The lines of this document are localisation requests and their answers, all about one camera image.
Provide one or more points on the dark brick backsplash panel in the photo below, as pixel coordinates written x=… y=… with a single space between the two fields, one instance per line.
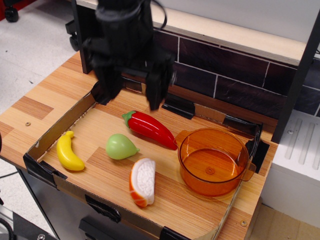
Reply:
x=243 y=72

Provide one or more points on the yellow toy banana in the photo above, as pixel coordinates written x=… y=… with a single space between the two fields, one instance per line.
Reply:
x=66 y=156

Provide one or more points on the black chair caster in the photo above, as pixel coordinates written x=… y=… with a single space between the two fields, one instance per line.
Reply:
x=11 y=14

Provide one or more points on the green toy pear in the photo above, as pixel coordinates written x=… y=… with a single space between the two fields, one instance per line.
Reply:
x=120 y=147

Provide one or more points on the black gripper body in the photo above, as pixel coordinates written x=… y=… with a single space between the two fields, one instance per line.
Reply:
x=127 y=43

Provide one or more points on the toy salmon sushi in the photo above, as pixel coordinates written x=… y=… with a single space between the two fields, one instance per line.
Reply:
x=142 y=182

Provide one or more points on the black caster wheel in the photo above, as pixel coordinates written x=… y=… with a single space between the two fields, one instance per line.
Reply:
x=71 y=30

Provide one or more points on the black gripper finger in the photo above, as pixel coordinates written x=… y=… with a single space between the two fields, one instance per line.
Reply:
x=110 y=79
x=157 y=82

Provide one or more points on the red toy chili pepper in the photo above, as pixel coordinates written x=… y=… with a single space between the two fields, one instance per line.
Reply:
x=148 y=126

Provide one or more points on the cardboard fence with black tape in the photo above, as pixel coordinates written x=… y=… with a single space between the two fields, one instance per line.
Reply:
x=96 y=203

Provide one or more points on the orange transparent plastic pot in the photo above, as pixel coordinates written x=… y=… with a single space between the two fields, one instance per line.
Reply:
x=213 y=162

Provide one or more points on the white ribbed cabinet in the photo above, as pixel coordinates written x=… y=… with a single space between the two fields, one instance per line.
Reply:
x=292 y=186

